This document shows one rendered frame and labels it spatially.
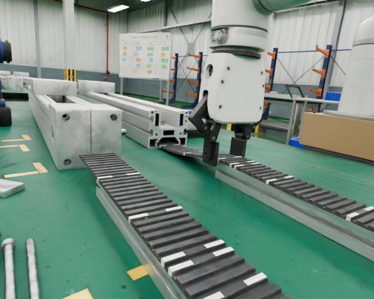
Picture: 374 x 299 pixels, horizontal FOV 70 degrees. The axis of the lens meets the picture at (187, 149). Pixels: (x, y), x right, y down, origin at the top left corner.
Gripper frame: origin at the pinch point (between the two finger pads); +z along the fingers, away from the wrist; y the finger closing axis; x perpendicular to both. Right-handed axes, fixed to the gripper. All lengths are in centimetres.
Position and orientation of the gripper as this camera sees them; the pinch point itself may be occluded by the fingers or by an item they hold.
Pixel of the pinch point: (224, 152)
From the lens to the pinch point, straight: 44.5
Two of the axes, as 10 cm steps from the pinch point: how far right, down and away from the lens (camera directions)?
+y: 8.4, -0.6, 5.3
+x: -5.3, -2.4, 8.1
